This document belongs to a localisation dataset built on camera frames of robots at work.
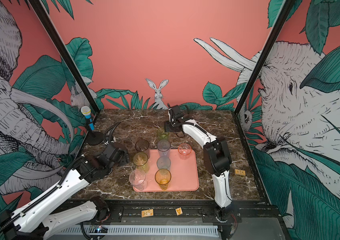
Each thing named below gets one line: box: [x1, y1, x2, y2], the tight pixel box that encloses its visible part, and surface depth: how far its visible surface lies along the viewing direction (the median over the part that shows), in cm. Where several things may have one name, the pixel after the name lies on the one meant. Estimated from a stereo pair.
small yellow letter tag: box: [175, 207, 183, 216], surface depth 76 cm
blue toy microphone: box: [81, 106, 95, 131], surface depth 90 cm
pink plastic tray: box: [133, 149, 199, 192], surface depth 89 cm
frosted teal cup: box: [156, 156, 171, 171], surface depth 90 cm
